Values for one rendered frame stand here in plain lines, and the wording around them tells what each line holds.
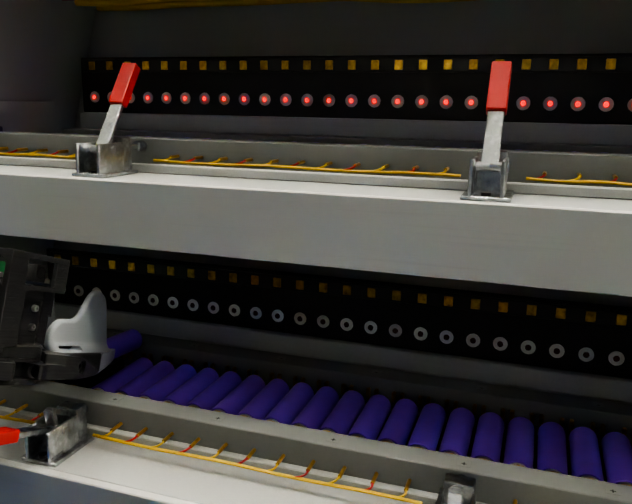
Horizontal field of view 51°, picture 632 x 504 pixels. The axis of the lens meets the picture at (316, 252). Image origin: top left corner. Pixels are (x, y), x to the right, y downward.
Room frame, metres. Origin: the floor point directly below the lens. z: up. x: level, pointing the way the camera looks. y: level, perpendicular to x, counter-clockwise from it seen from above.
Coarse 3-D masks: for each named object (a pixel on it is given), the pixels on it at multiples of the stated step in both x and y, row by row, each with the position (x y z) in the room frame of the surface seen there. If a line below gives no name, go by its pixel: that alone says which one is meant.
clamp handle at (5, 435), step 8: (48, 416) 0.45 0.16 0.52; (56, 416) 0.45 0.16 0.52; (48, 424) 0.45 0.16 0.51; (56, 424) 0.45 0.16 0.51; (0, 432) 0.40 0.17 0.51; (8, 432) 0.41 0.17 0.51; (16, 432) 0.41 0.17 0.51; (24, 432) 0.42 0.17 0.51; (32, 432) 0.43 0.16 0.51; (40, 432) 0.44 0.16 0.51; (0, 440) 0.40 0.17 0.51; (8, 440) 0.41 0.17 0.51; (16, 440) 0.41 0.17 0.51
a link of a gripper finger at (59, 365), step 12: (48, 360) 0.42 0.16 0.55; (60, 360) 0.43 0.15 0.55; (72, 360) 0.43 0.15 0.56; (84, 360) 0.45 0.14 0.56; (96, 360) 0.48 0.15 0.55; (24, 372) 0.41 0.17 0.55; (36, 372) 0.41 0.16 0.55; (48, 372) 0.42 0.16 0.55; (60, 372) 0.43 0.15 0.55; (72, 372) 0.44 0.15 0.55; (84, 372) 0.45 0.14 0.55; (96, 372) 0.48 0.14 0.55
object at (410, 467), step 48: (48, 384) 0.50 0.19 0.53; (144, 432) 0.47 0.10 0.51; (192, 432) 0.46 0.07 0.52; (240, 432) 0.44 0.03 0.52; (288, 432) 0.44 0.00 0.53; (336, 480) 0.41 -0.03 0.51; (384, 480) 0.42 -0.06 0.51; (432, 480) 0.41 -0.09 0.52; (480, 480) 0.39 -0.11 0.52; (528, 480) 0.39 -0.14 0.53; (576, 480) 0.39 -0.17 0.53
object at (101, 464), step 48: (192, 336) 0.60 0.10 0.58; (240, 336) 0.58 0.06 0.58; (288, 336) 0.56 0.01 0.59; (528, 384) 0.50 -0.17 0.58; (576, 384) 0.49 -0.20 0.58; (624, 384) 0.48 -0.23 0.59; (0, 480) 0.45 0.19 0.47; (48, 480) 0.44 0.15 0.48; (96, 480) 0.43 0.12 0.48; (144, 480) 0.43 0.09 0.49; (192, 480) 0.43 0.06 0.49; (240, 480) 0.43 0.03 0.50; (288, 480) 0.43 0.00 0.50
